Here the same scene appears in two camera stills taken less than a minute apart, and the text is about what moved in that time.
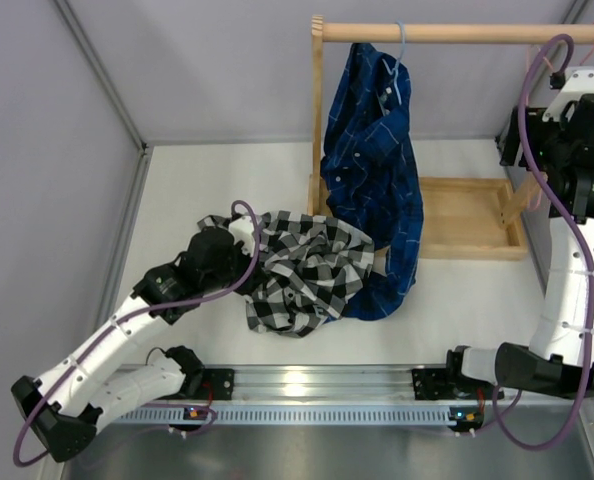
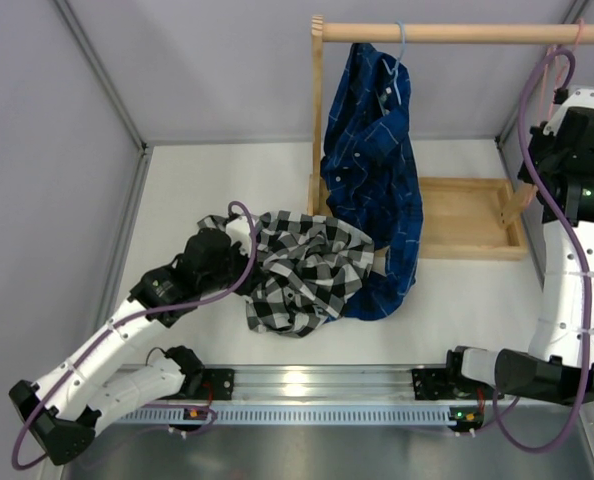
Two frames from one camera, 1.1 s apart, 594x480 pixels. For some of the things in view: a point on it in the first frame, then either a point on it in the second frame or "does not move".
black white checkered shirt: [308, 271] does not move
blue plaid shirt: [370, 172] does not move
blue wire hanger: [395, 70] does not move
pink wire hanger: [549, 63] → [568, 75]
